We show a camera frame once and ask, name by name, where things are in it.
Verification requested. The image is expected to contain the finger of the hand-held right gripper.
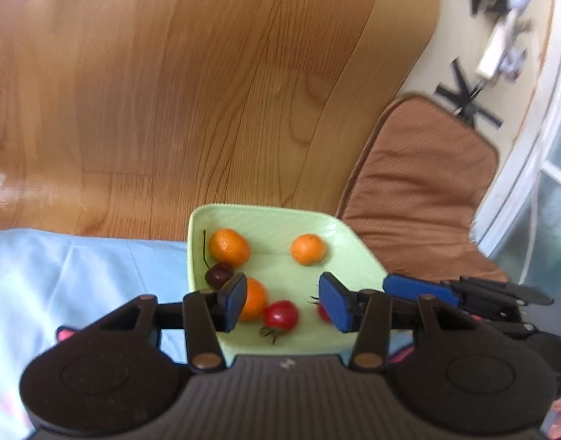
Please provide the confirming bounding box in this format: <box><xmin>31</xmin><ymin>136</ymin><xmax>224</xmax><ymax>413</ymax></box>
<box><xmin>382</xmin><ymin>274</ymin><xmax>556</xmax><ymax>322</ymax></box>
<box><xmin>484</xmin><ymin>321</ymin><xmax>539</xmax><ymax>339</ymax></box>

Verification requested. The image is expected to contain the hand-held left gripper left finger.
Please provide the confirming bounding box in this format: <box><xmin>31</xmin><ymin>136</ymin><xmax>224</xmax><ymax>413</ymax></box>
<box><xmin>97</xmin><ymin>272</ymin><xmax>249</xmax><ymax>373</ymax></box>

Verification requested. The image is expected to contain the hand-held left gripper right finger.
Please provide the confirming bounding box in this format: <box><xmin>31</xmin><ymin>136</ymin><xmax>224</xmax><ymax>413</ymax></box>
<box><xmin>318</xmin><ymin>272</ymin><xmax>478</xmax><ymax>370</ymax></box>

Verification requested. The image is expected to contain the light green dish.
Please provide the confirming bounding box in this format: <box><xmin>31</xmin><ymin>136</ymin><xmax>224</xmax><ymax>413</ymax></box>
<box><xmin>187</xmin><ymin>202</ymin><xmax>392</xmax><ymax>364</ymax></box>

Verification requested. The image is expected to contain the red cherry tomato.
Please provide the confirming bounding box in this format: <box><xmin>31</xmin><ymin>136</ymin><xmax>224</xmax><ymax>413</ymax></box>
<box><xmin>309</xmin><ymin>295</ymin><xmax>333</xmax><ymax>324</ymax></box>
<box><xmin>259</xmin><ymin>300</ymin><xmax>300</xmax><ymax>345</ymax></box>

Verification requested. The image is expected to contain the small orange mandarin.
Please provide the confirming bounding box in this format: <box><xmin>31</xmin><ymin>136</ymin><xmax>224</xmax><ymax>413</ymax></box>
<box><xmin>209</xmin><ymin>228</ymin><xmax>252</xmax><ymax>267</ymax></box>
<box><xmin>290</xmin><ymin>233</ymin><xmax>328</xmax><ymax>267</ymax></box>
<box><xmin>238</xmin><ymin>277</ymin><xmax>269</xmax><ymax>323</ymax></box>

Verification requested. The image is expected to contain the dark red cherry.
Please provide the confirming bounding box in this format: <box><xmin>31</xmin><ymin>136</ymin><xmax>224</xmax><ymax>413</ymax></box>
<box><xmin>202</xmin><ymin>230</ymin><xmax>236</xmax><ymax>291</ymax></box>

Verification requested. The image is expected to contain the brown seat cushion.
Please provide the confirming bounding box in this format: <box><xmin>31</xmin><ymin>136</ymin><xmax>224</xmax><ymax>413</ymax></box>
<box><xmin>335</xmin><ymin>93</ymin><xmax>511</xmax><ymax>286</ymax></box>

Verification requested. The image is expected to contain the printed blue blanket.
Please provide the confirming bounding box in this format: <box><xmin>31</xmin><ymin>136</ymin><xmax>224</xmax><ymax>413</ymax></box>
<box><xmin>0</xmin><ymin>228</ymin><xmax>419</xmax><ymax>440</ymax></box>

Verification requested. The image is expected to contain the black tape cross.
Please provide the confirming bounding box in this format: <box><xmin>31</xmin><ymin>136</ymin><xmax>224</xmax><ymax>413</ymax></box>
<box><xmin>433</xmin><ymin>56</ymin><xmax>506</xmax><ymax>132</ymax></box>

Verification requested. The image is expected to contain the white power strip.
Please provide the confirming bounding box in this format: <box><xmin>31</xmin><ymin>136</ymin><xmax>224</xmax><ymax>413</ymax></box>
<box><xmin>475</xmin><ymin>22</ymin><xmax>516</xmax><ymax>80</ymax></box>

